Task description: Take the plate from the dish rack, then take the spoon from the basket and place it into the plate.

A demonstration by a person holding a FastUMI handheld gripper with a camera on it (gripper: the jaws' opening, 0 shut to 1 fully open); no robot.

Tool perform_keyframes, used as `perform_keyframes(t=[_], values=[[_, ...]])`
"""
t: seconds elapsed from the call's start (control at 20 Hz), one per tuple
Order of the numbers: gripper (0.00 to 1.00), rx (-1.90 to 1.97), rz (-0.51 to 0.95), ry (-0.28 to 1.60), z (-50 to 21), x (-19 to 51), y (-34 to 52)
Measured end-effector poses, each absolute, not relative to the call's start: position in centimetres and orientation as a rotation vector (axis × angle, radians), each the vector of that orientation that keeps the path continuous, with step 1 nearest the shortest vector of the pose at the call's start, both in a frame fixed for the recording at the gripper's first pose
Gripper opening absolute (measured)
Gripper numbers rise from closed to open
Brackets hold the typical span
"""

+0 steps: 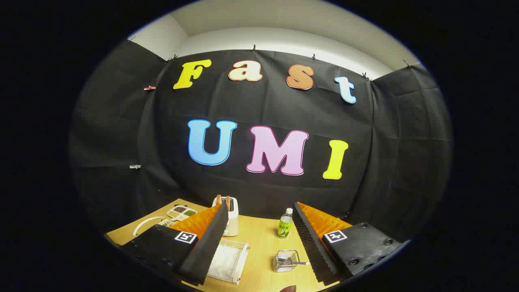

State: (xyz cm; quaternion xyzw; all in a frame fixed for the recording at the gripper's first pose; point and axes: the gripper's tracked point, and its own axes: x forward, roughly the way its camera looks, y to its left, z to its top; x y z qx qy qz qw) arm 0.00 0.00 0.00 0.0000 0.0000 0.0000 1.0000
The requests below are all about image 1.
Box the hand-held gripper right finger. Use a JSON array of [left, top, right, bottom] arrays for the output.
[[293, 202, 411, 286]]

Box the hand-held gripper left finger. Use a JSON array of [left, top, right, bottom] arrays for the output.
[[120, 203, 229, 286]]

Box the white wire dish rack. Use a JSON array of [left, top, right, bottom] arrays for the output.
[[133, 216, 250, 286]]

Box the silver wire basket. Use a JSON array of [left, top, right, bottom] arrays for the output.
[[272, 249, 301, 273]]

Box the green label drink bottle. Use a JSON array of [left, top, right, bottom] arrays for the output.
[[277, 208, 294, 239]]

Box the white toaster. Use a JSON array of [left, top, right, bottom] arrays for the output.
[[212, 196, 240, 237]]

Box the white compartment tray with beans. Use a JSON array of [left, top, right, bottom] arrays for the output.
[[167, 205, 197, 222]]

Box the black backdrop cloth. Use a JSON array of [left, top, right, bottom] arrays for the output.
[[69, 39, 454, 244]]

